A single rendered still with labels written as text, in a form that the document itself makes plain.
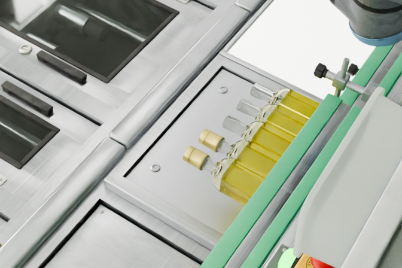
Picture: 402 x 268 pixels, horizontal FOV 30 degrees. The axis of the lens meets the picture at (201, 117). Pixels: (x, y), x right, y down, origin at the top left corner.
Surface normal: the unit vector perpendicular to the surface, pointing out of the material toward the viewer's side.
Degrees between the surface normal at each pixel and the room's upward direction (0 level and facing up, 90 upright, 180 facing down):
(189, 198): 90
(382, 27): 114
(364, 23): 84
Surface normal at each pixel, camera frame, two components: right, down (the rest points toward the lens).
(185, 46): 0.04, -0.64
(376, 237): -0.11, -0.45
